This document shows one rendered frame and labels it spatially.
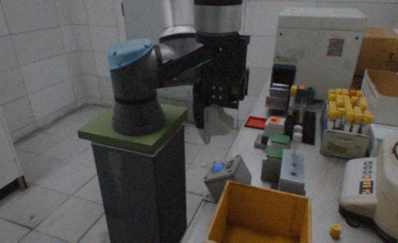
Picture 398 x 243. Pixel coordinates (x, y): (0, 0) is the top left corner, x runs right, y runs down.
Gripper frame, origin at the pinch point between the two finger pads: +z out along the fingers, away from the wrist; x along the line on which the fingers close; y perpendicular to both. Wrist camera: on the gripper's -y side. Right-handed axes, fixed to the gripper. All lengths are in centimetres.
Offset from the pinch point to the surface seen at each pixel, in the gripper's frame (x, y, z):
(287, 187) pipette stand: -4.0, 16.7, 4.2
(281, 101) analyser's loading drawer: 44.1, 10.7, 8.0
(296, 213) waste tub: -7.7, 18.7, 6.1
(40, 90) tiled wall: 137, -212, 65
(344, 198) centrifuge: 3.0, 26.9, 9.1
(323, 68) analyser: 61, 22, 0
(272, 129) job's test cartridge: 21.5, 11.0, 6.8
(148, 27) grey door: 186, -121, 11
